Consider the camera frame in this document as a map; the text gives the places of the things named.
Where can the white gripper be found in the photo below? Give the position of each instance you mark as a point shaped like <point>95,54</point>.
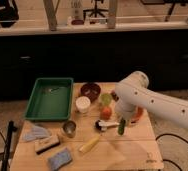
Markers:
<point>124,111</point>

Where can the green pepper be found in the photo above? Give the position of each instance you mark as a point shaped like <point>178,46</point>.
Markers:
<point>121,126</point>

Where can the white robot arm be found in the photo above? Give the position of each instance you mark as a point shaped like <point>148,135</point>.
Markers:
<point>133,92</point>

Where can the small green cup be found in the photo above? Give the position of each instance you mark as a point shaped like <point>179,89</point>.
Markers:
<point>105,99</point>

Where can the white cup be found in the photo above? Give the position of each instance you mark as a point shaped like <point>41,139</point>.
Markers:
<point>83,104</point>

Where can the metal cup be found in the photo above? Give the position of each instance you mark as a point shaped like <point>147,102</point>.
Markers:
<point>69,128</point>

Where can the orange bowl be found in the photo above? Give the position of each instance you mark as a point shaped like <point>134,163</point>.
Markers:
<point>137,115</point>

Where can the red tomato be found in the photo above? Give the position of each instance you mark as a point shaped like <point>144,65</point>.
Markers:
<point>106,112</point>

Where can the bunch of dark grapes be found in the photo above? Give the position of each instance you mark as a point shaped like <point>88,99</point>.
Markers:
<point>114,96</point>

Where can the yellow corn cob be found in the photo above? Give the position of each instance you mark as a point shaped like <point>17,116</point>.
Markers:
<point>89,144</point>

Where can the dark red bowl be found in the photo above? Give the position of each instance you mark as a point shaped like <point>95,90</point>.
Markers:
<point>90,90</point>

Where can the metal item in tray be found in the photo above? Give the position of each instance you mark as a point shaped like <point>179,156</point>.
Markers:
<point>49,90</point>

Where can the green plastic tray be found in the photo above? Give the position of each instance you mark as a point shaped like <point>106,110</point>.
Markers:
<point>55,106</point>

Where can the blue sponge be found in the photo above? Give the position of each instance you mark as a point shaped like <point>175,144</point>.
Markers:
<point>60,159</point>

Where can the wooden block brush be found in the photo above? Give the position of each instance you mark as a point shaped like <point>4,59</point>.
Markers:
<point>46,144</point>

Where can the grey folded cloth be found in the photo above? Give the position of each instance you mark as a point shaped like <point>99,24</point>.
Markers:
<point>36,132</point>

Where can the office chair base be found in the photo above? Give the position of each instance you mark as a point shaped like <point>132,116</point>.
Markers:
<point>95,10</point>

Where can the black stand pole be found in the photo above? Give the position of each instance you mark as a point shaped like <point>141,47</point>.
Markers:
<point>8,140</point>

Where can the white handled brush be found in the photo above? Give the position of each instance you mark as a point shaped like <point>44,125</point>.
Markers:
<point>104,125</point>

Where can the wooden frame post middle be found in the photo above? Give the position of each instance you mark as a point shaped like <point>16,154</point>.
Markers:
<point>112,11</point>

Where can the wooden frame post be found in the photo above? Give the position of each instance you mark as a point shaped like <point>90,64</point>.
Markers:
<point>51,14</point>
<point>112,11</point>

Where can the wooden frame post left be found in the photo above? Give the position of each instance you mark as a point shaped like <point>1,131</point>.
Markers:
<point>51,14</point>

